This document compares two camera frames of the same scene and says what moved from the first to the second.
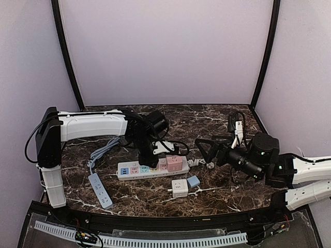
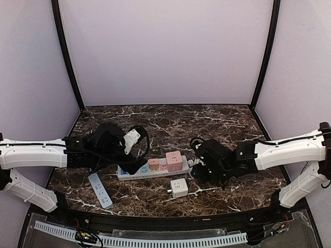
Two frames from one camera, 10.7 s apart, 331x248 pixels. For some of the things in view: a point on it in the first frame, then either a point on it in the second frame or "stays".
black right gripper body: x=220 y=151 -> x=200 y=168
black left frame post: x=73 y=71 stays
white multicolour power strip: x=133 y=170 stays
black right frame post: x=273 y=28 stays
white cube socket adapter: x=179 y=188 stays
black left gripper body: x=148 y=158 -> x=135 y=160
